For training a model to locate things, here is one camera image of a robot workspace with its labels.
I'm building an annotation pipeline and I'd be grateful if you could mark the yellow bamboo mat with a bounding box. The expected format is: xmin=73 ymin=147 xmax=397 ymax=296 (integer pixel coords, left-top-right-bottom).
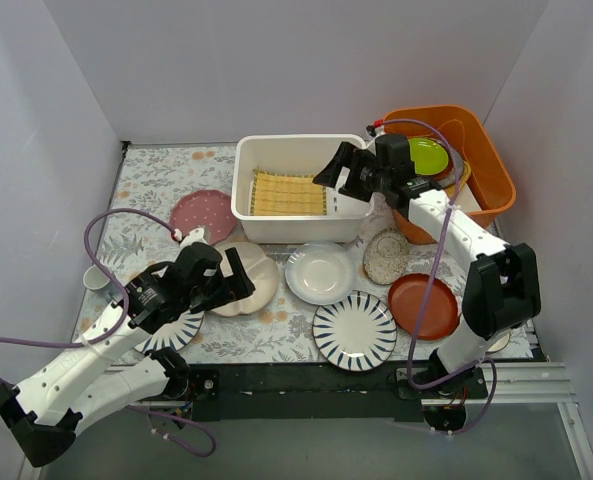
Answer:
xmin=250 ymin=168 xmax=327 ymax=216

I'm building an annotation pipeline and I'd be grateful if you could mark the blue striped white plate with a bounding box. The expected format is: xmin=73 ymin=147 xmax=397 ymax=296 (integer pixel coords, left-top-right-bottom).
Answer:
xmin=312 ymin=291 xmax=397 ymax=372

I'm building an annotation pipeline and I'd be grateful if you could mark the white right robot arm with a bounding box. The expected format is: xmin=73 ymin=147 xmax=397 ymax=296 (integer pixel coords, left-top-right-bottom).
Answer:
xmin=313 ymin=134 xmax=541 ymax=398

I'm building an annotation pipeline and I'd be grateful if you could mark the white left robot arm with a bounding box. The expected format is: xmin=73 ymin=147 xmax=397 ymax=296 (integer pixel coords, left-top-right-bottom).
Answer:
xmin=0 ymin=242 xmax=255 ymax=467

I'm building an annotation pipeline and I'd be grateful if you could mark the white plastic bin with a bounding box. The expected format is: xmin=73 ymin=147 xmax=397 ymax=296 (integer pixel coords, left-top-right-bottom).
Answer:
xmin=231 ymin=134 xmax=374 ymax=244

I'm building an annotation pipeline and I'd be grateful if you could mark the white board in bin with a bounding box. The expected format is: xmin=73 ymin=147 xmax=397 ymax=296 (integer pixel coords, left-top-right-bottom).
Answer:
xmin=455 ymin=184 xmax=482 ymax=214

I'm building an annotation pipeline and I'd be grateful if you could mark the orange plastic bin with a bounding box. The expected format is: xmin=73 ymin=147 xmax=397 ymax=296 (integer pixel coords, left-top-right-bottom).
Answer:
xmin=376 ymin=105 xmax=516 ymax=228

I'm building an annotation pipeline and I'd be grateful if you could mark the cream divided plate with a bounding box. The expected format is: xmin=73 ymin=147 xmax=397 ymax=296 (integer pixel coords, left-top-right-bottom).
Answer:
xmin=211 ymin=242 xmax=280 ymax=317

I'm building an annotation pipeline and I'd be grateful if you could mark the floral table mat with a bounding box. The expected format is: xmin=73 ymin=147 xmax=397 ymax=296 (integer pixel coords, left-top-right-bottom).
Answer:
xmin=70 ymin=140 xmax=527 ymax=365

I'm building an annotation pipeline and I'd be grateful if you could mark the brown plate under green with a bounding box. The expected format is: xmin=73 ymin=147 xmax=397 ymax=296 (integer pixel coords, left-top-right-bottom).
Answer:
xmin=423 ymin=144 xmax=453 ymax=180

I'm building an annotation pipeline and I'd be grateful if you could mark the grey round plate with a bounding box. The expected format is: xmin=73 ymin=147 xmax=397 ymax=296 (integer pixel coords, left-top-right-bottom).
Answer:
xmin=437 ymin=145 xmax=465 ymax=183

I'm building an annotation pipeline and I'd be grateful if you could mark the woven yellow basket tray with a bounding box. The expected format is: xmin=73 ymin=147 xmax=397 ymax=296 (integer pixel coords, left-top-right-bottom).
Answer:
xmin=438 ymin=161 xmax=471 ymax=196

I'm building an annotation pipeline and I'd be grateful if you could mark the pink polka dot plate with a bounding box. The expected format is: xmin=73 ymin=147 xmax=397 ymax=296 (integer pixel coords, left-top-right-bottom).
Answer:
xmin=169 ymin=190 xmax=237 ymax=244

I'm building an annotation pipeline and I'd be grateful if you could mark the speckled beige plate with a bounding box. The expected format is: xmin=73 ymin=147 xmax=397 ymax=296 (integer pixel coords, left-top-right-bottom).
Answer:
xmin=363 ymin=229 xmax=410 ymax=285

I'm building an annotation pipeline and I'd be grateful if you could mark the pale blue rimmed plate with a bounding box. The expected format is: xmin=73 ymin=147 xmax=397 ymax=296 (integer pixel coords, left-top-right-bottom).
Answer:
xmin=285 ymin=242 xmax=357 ymax=305

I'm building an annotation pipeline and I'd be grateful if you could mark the white small cup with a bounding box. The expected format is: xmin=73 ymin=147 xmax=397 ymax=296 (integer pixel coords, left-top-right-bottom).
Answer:
xmin=82 ymin=265 xmax=111 ymax=292

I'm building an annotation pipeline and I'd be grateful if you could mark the red brown plate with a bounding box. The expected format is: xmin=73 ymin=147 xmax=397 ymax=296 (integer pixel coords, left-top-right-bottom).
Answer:
xmin=388 ymin=273 xmax=460 ymax=341

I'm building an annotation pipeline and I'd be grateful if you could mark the black rimmed white bowl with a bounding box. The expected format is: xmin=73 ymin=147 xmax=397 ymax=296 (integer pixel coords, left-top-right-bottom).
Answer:
xmin=486 ymin=330 xmax=511 ymax=354

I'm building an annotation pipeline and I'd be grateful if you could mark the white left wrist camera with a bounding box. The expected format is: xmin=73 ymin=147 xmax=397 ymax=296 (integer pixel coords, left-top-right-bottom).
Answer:
xmin=172 ymin=226 xmax=209 ymax=248

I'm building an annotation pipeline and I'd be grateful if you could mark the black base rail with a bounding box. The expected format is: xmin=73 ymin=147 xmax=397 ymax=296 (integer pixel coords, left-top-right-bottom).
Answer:
xmin=182 ymin=361 xmax=487 ymax=422

